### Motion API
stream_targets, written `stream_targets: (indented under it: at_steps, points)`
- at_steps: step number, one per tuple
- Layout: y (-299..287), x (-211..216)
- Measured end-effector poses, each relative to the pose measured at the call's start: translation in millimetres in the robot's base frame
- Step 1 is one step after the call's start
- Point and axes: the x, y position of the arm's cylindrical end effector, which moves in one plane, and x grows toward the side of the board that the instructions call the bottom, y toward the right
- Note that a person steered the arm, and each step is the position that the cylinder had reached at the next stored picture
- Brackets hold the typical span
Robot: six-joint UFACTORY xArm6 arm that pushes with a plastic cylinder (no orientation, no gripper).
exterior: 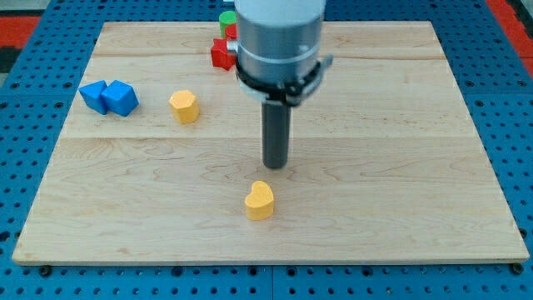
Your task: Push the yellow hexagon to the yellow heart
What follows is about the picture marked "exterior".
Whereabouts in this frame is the wooden board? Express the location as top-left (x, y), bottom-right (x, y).
top-left (12, 20), bottom-right (531, 267)

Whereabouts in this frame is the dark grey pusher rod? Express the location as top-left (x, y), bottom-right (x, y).
top-left (262, 104), bottom-right (291, 169)

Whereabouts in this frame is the yellow heart block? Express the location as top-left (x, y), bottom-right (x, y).
top-left (245, 181), bottom-right (275, 221)

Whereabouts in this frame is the blue cube block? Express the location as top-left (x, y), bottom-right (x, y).
top-left (102, 80), bottom-right (139, 117)

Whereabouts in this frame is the red star block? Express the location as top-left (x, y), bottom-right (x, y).
top-left (211, 38), bottom-right (237, 71)

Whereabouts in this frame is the blue triangular block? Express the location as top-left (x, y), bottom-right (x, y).
top-left (78, 80), bottom-right (108, 115)

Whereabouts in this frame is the green cylinder block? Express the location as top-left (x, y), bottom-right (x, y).
top-left (218, 11), bottom-right (237, 38)

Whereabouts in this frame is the red cylinder block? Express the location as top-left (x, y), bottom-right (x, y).
top-left (224, 23), bottom-right (238, 40)

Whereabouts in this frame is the yellow hexagon block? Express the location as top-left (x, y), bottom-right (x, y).
top-left (169, 90), bottom-right (200, 124)

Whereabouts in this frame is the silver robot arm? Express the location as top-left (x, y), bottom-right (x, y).
top-left (227, 0), bottom-right (332, 108)

